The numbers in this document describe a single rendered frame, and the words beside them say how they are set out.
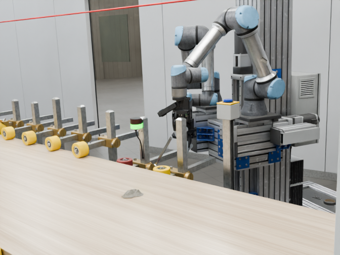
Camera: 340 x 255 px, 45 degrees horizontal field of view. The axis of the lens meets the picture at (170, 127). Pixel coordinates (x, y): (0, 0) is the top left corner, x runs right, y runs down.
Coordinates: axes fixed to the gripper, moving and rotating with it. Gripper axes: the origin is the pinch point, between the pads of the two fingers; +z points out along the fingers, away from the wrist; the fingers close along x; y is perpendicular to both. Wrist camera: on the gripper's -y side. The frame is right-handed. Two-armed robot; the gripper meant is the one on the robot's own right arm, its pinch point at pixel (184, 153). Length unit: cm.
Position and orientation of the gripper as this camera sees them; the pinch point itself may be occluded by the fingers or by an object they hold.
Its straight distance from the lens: 246.3
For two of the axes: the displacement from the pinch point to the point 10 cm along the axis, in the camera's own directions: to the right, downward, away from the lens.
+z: 0.4, 9.8, 2.1
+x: -7.5, -1.0, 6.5
